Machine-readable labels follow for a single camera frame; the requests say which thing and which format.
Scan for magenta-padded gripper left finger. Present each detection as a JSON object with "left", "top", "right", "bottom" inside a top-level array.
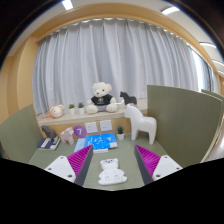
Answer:
[{"left": 43, "top": 144, "right": 94, "bottom": 187}]

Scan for wooden window ledge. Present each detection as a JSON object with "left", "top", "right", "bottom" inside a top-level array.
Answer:
[{"left": 35, "top": 99, "right": 149, "bottom": 128}]

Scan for dark grey horse figure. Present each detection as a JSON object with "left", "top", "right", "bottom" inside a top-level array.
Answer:
[{"left": 41, "top": 124, "right": 58, "bottom": 140}]

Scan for light grey curtain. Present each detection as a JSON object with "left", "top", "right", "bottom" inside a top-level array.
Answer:
[{"left": 32, "top": 18, "right": 216, "bottom": 116}]

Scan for white teddy bear plush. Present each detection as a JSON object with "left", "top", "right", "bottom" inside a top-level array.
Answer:
[{"left": 85, "top": 81, "right": 119, "bottom": 115}]

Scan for large white horse figure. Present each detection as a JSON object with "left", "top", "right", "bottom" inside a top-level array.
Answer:
[{"left": 124, "top": 103, "right": 158, "bottom": 145}]

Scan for ceiling lights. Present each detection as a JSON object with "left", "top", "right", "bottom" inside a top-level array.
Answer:
[{"left": 61, "top": 0, "right": 224, "bottom": 76}]

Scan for white bear-shaped power strip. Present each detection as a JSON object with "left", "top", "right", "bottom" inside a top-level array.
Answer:
[{"left": 97, "top": 157, "right": 128, "bottom": 186}]

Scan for pink horse figure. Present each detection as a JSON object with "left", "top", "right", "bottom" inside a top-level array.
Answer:
[{"left": 59, "top": 126, "right": 75, "bottom": 146}]

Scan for black horse figure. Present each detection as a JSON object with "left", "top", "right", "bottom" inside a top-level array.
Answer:
[{"left": 119, "top": 90, "right": 138, "bottom": 107}]

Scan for round purple sign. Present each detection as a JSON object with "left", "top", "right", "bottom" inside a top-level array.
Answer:
[{"left": 73, "top": 124, "right": 88, "bottom": 138}]

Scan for green desk partition panel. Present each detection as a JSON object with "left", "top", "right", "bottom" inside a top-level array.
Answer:
[
  {"left": 200, "top": 88, "right": 224, "bottom": 104},
  {"left": 0, "top": 103, "right": 44, "bottom": 164},
  {"left": 146, "top": 84, "right": 223, "bottom": 169}
]

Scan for dark book stack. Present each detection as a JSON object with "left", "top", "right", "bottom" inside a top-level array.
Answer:
[{"left": 36, "top": 136, "right": 62, "bottom": 151}]

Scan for white wall socket plate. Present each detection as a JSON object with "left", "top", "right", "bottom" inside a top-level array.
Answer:
[
  {"left": 84, "top": 121, "right": 99, "bottom": 134},
  {"left": 99, "top": 119, "right": 114, "bottom": 133}
]

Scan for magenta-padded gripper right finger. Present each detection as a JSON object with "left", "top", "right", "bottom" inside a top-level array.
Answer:
[{"left": 134, "top": 144, "right": 184, "bottom": 186}]

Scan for small potted plant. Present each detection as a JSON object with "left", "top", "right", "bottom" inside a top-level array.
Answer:
[
  {"left": 115, "top": 124, "right": 126, "bottom": 141},
  {"left": 77, "top": 102, "right": 86, "bottom": 115},
  {"left": 68, "top": 103, "right": 76, "bottom": 116}
]

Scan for round orange-white plush toy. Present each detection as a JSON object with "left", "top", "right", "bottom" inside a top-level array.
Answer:
[{"left": 48, "top": 104, "right": 65, "bottom": 119}]

